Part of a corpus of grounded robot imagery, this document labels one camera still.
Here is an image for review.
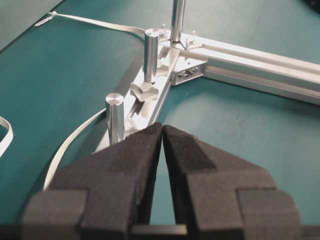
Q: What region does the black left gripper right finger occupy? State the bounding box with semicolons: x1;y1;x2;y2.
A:
162;125;303;240

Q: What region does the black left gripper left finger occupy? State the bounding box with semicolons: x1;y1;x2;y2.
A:
23;122;163;240

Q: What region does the white ribbon cable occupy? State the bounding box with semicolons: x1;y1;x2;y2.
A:
0;11;148;191

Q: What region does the short aluminium post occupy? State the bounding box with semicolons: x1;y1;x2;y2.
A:
105;92;125;145

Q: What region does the middle aluminium post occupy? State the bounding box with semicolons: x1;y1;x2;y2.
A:
143;28;159;83

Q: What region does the tall aluminium post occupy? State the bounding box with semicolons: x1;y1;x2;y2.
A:
170;0;186;43

